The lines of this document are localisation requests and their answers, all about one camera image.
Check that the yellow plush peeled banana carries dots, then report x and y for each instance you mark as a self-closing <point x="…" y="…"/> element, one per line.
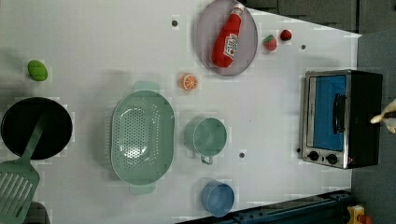
<point x="387" y="116"/>

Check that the silver black toaster oven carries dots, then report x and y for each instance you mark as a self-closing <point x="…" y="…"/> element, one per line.
<point x="337" y="127"/>

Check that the green metal cup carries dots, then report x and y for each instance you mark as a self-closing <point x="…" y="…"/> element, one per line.
<point x="207" y="137"/>

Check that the orange slice toy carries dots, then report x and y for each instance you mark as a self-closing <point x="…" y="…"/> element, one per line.
<point x="188" y="82"/>

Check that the green perforated colander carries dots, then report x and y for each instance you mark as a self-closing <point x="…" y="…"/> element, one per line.
<point x="142" y="137"/>

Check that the red plush ketchup bottle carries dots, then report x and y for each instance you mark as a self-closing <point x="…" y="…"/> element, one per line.
<point x="226" y="44"/>

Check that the grey round plate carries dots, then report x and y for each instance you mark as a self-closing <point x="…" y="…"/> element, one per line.
<point x="207" y="29"/>

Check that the blue cup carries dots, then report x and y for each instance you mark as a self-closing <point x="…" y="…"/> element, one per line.
<point x="217" y="198"/>

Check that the pink plush strawberry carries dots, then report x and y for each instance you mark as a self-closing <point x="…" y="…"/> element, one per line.
<point x="270" y="43"/>

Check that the dark red plush strawberry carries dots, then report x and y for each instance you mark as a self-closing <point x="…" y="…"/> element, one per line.
<point x="285" y="35"/>

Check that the green plush lime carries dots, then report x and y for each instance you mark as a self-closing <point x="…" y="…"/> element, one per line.
<point x="37" y="70"/>

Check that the black frying pan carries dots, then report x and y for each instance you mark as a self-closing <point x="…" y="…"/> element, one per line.
<point x="19" y="122"/>

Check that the yellow red toy object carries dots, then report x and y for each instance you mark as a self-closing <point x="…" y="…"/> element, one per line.
<point x="358" y="216"/>

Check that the green slotted spatula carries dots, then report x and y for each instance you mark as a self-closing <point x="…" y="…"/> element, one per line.
<point x="19" y="180"/>

